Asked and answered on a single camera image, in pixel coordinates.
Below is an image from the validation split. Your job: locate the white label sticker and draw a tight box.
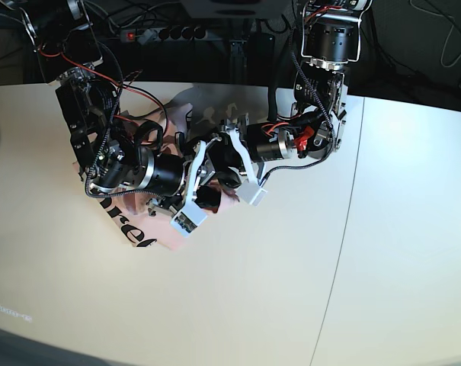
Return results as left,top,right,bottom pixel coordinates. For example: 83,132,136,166
0,304,33,323

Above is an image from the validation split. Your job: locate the black power adapter box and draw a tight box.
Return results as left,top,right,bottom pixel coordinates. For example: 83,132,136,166
247,32,275,59

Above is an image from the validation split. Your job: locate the grey box with oval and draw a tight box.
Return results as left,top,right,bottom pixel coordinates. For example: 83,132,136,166
180,0,289,19

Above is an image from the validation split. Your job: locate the pink T-shirt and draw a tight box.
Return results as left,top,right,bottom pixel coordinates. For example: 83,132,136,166
72,102,241,252

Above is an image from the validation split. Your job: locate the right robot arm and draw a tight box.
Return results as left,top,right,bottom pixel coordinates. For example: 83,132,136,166
5,1,222,215

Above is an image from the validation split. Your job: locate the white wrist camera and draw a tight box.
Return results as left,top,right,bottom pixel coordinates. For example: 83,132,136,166
236,180,267,207
170,201,207,238

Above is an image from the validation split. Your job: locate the black power strip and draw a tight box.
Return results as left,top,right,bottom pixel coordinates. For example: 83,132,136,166
119,25,209,44

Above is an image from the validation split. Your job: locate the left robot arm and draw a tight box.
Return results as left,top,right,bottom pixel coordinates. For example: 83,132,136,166
206,1,372,190

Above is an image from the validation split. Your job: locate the aluminium table leg post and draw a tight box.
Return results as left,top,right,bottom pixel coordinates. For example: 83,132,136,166
229,40,247,85

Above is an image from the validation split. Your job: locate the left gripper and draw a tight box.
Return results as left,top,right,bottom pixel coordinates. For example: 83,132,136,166
208,114,296,190

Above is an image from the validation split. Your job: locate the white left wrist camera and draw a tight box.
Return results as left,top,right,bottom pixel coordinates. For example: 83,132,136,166
236,180,267,207

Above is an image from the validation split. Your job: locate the grey cable on floor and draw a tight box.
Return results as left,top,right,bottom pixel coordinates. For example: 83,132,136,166
408,0,461,68

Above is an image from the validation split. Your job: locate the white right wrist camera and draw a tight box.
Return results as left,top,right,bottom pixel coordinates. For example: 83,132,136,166
170,201,207,238

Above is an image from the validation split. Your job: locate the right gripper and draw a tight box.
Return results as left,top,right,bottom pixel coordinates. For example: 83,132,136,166
138,132,224,216

